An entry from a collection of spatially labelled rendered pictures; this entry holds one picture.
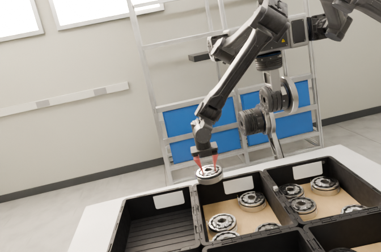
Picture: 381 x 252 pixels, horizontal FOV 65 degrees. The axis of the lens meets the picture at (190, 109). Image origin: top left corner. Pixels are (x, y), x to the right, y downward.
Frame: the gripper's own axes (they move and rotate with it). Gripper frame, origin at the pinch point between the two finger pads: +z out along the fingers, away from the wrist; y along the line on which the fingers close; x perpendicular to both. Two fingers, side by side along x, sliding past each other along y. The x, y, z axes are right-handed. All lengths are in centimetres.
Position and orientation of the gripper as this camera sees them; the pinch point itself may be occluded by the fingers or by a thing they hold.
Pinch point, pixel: (208, 168)
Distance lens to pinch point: 119.1
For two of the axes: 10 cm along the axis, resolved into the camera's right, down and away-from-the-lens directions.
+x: -0.5, -2.4, 9.7
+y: 9.8, -2.2, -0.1
